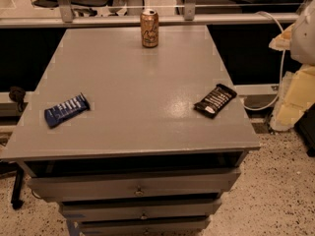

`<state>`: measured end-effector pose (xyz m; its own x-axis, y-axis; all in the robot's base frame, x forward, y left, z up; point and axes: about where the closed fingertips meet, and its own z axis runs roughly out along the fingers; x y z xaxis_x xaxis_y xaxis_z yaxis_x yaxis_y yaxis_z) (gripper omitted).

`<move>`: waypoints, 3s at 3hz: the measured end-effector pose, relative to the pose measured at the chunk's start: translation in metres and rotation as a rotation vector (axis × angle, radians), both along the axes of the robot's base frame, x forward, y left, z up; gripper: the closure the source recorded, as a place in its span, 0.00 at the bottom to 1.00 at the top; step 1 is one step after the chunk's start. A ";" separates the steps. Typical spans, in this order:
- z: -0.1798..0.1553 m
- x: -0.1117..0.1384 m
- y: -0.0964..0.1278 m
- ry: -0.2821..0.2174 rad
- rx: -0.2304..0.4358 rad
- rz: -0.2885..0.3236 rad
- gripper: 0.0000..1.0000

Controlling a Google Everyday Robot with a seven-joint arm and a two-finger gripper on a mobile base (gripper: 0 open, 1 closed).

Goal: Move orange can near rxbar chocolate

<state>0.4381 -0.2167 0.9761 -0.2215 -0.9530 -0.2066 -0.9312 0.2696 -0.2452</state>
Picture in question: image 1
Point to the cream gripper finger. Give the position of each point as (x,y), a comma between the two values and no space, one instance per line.
(282,41)
(296,95)

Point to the orange soda can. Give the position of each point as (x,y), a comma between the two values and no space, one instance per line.
(149,28)

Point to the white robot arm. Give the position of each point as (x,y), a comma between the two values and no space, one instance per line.
(302,44)

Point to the black rxbar chocolate wrapper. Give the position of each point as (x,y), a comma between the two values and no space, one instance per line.
(215,101)

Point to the blue rxbar wrapper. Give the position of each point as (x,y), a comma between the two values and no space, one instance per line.
(58,114)

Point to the grey drawer cabinet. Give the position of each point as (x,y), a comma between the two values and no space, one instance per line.
(142,116)

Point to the bottom grey drawer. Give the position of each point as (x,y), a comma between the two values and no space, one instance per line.
(109,228)

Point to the grey drawer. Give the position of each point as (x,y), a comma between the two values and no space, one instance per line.
(134,185)
(109,228)
(141,210)

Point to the middle grey drawer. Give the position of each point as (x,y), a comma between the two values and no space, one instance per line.
(141,210)

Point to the top grey drawer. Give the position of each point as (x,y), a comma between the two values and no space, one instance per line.
(134,185)

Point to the metal railing frame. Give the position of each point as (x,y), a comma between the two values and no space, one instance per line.
(122,13)

